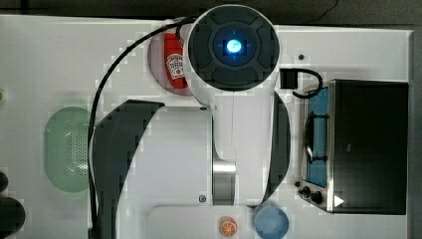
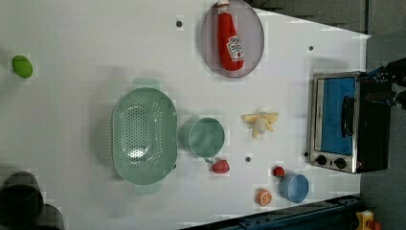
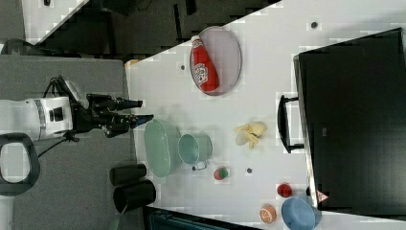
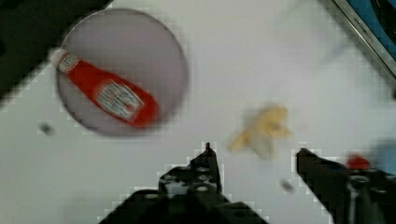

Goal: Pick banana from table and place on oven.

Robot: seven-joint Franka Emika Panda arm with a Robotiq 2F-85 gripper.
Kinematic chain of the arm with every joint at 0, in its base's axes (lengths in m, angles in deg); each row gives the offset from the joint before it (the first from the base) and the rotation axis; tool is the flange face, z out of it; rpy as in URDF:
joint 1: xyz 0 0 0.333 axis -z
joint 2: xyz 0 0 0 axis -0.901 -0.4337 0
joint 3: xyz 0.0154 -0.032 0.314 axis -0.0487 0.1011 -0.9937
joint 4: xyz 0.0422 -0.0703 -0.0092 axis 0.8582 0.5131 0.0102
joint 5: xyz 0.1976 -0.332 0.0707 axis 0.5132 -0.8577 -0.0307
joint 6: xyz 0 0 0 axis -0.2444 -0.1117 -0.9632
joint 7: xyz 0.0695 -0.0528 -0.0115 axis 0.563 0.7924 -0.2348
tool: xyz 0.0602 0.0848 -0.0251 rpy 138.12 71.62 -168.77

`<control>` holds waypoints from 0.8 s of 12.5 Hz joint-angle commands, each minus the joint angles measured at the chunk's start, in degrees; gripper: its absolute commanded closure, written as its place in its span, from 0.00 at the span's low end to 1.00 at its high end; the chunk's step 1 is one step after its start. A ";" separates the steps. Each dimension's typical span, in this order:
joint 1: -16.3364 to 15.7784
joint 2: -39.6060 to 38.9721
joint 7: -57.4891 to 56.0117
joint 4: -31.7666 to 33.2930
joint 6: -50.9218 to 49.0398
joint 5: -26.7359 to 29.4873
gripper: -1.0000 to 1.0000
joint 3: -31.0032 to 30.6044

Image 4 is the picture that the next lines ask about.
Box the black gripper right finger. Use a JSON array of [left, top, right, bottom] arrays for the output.
[[296, 148, 396, 224]]

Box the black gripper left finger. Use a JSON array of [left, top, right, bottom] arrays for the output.
[[98, 144, 268, 224]]

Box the yellow plush banana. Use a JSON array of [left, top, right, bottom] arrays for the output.
[[229, 105, 292, 160]]

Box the silver black toaster oven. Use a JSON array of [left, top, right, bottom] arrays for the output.
[[320, 0, 396, 84]]

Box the red toy apple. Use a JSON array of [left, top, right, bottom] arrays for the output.
[[347, 155, 371, 170]]

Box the red ketchup bottle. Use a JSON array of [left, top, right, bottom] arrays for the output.
[[49, 49, 159, 128]]

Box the grey round plate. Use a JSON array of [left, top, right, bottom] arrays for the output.
[[55, 8, 189, 138]]

